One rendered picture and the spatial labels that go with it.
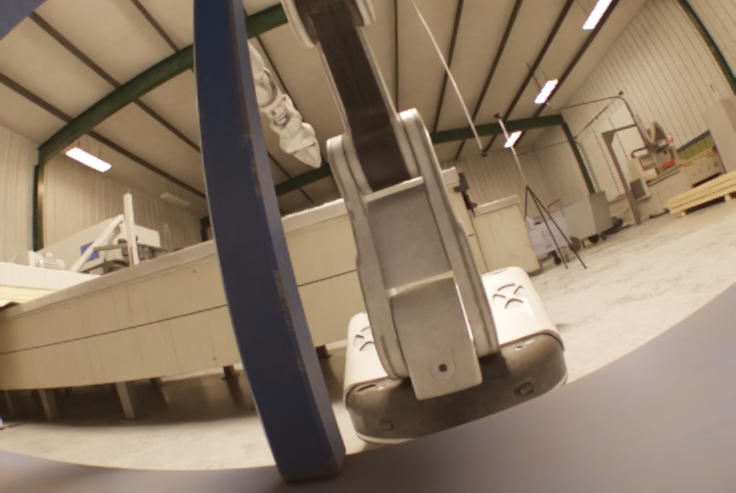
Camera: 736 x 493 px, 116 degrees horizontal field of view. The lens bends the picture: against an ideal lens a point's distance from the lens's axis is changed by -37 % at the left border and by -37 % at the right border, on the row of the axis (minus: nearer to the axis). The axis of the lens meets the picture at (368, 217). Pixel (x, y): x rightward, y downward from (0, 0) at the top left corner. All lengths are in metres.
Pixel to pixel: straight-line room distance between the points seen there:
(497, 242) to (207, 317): 1.37
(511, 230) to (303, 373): 1.51
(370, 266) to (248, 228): 0.54
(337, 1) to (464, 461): 0.89
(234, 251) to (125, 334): 1.90
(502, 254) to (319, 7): 1.23
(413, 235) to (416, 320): 0.18
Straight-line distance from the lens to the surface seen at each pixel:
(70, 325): 2.47
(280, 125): 0.99
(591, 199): 7.42
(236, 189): 0.24
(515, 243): 1.67
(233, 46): 0.30
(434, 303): 0.71
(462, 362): 0.72
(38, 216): 8.81
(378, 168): 0.78
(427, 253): 0.75
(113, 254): 5.66
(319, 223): 1.58
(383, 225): 0.79
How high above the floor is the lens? 0.40
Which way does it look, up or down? 12 degrees up
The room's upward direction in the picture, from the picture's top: 16 degrees counter-clockwise
